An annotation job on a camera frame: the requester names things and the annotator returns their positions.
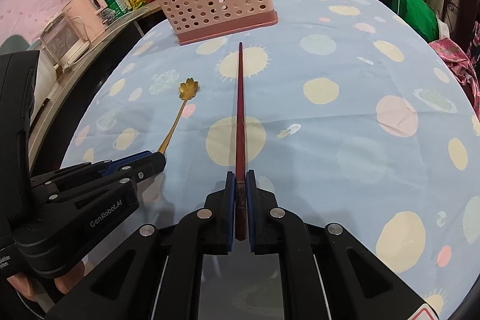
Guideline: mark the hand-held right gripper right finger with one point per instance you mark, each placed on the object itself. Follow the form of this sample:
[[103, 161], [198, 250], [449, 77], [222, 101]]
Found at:
[[250, 207]]

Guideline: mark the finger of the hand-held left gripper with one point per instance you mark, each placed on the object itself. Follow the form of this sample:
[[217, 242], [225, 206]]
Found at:
[[127, 159], [150, 166]]

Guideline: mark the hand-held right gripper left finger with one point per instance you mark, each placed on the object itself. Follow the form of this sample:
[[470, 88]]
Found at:
[[229, 207]]

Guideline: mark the golden flower spoon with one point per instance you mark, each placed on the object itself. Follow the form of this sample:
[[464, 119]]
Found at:
[[188, 89]]

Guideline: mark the dark red chopstick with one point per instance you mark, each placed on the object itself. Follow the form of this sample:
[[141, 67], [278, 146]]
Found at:
[[240, 117]]

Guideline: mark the person's left hand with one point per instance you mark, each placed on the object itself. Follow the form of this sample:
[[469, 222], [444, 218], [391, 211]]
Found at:
[[26, 286]]

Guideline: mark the white blender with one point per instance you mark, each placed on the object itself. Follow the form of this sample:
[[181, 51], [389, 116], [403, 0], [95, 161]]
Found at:
[[62, 39]]

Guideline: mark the blue spotted tablecloth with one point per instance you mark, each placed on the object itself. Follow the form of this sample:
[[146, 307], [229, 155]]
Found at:
[[337, 136]]

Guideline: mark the pink electric kettle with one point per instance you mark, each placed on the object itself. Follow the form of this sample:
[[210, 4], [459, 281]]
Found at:
[[84, 12]]

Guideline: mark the green tin can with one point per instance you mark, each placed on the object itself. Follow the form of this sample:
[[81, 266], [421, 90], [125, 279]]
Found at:
[[112, 1]]

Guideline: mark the green bag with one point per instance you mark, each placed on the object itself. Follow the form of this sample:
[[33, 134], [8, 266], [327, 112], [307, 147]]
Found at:
[[416, 16]]

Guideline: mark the pink floral cloth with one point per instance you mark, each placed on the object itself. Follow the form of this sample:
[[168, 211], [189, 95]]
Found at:
[[457, 57]]

